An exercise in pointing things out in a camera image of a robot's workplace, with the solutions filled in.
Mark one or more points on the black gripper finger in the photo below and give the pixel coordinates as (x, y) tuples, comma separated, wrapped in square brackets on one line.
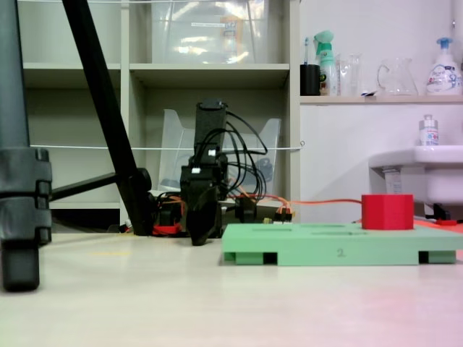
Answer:
[(200, 217)]

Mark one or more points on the red octagonal pillar block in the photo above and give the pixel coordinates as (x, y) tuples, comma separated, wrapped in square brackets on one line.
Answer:
[(387, 213)]

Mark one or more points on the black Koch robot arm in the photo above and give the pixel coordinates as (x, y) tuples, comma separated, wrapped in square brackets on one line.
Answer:
[(210, 119)]

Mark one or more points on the clear plastic tray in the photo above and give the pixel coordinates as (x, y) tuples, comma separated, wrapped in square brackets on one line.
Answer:
[(173, 152)]

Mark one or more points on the controller circuit board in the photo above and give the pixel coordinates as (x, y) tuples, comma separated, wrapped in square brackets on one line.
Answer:
[(284, 216)]

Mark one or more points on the beige shelf unit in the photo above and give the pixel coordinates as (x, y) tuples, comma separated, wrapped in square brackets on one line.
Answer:
[(210, 76)]

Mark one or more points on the black tripod strut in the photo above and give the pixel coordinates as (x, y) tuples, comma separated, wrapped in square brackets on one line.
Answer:
[(83, 186)]

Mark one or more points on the green shape sorting board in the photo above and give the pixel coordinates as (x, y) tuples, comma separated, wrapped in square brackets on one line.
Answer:
[(325, 246)]

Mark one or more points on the black tripod leg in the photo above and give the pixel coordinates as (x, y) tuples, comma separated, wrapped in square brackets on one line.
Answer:
[(97, 90)]

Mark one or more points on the clear plastic storage box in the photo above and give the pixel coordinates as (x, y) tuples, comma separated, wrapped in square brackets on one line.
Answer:
[(202, 36)]

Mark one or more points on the black cup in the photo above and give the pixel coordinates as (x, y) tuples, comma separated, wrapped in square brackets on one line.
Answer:
[(310, 79)]

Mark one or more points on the blue white toothbrush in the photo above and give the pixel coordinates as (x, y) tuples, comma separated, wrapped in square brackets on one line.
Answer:
[(306, 50)]

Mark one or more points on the green spray bottle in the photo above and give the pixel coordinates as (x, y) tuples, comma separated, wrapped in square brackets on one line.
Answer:
[(326, 68)]

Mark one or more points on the glass measuring beaker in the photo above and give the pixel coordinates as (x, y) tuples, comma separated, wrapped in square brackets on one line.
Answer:
[(349, 76)]

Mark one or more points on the grey tripod leg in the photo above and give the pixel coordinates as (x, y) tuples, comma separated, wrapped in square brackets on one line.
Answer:
[(14, 108)]

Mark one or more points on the glass pitcher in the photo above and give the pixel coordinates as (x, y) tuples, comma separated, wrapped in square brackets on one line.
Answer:
[(398, 79)]

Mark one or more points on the small clear sanitizer bottle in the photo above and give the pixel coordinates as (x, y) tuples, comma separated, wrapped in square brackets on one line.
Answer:
[(429, 133)]

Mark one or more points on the white sink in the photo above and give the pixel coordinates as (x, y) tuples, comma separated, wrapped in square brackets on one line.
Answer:
[(434, 173)]

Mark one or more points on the small black and red clamp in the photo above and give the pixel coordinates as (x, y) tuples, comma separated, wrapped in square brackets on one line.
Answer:
[(445, 221)]

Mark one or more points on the white pump soap bottle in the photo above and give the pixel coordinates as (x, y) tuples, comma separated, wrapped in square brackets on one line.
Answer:
[(444, 76)]

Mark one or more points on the wooden wall ledge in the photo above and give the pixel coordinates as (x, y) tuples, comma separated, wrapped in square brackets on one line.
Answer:
[(398, 99)]

